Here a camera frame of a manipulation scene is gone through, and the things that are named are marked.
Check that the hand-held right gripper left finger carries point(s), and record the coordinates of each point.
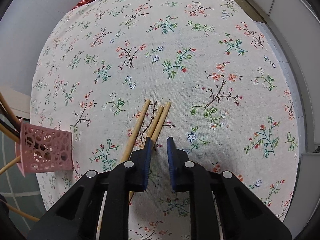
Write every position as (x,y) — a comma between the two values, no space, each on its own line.
(149,152)

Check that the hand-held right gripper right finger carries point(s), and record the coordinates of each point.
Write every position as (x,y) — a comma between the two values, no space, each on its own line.
(171,157)

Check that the light bamboo chopstick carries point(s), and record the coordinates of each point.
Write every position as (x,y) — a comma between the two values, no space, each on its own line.
(10,112)
(161,122)
(10,166)
(136,130)
(155,122)

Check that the pink perforated utensil holder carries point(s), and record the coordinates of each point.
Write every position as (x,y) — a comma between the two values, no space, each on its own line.
(45,155)

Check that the black chopstick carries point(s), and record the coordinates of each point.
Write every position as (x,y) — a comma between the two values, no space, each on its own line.
(8,128)

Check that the floral tablecloth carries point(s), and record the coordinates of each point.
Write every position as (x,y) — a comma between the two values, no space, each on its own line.
(200,100)

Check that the chopsticks in pink holder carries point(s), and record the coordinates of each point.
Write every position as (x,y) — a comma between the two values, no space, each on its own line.
(15,187)

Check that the white kitchen cabinets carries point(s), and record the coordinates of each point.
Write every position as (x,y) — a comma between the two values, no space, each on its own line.
(295,2)

